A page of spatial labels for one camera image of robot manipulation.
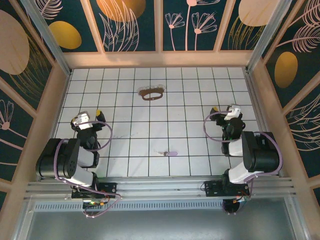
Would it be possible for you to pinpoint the slotted grey cable duct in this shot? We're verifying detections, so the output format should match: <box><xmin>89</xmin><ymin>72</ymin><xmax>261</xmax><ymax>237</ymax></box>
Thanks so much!
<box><xmin>31</xmin><ymin>200</ymin><xmax>226</xmax><ymax>213</ymax></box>

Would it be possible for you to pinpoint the aluminium side rail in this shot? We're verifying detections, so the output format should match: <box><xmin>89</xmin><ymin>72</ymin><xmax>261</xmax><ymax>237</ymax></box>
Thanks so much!
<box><xmin>243</xmin><ymin>69</ymin><xmax>281</xmax><ymax>177</ymax></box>

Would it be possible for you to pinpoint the aluminium corner post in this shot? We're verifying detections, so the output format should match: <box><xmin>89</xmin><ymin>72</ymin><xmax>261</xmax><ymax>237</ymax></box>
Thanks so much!
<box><xmin>20</xmin><ymin>0</ymin><xmax>73</xmax><ymax>76</ymax></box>
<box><xmin>246</xmin><ymin>0</ymin><xmax>293</xmax><ymax>74</ymax></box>

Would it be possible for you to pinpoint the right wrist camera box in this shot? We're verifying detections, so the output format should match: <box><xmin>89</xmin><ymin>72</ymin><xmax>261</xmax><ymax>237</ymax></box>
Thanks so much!
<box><xmin>223</xmin><ymin>103</ymin><xmax>243</xmax><ymax>121</ymax></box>

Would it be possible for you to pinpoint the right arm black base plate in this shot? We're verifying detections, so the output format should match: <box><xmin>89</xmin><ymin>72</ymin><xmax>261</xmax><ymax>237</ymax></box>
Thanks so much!
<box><xmin>204</xmin><ymin>179</ymin><xmax>251</xmax><ymax>198</ymax></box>

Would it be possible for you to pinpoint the aluminium mounting rail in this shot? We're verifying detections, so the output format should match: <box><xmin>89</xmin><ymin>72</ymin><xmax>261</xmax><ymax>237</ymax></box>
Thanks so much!
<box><xmin>23</xmin><ymin>176</ymin><xmax>297</xmax><ymax>202</ymax></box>

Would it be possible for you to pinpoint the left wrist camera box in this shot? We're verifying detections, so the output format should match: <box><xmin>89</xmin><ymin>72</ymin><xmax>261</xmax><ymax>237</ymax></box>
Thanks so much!
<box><xmin>72</xmin><ymin>111</ymin><xmax>92</xmax><ymax>131</ymax></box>

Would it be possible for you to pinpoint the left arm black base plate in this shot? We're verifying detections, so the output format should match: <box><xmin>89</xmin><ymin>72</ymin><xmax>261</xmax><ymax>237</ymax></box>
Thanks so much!
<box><xmin>71</xmin><ymin>181</ymin><xmax>118</xmax><ymax>200</ymax></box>

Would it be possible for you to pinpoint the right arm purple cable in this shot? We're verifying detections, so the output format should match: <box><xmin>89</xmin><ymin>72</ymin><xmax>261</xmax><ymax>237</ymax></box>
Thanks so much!
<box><xmin>203</xmin><ymin>111</ymin><xmax>284</xmax><ymax>201</ymax></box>

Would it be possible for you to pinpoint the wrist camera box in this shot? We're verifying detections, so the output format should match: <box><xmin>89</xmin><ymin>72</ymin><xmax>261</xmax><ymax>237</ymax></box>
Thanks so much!
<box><xmin>72</xmin><ymin>111</ymin><xmax>92</xmax><ymax>131</ymax></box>
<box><xmin>223</xmin><ymin>103</ymin><xmax>243</xmax><ymax>121</ymax></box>

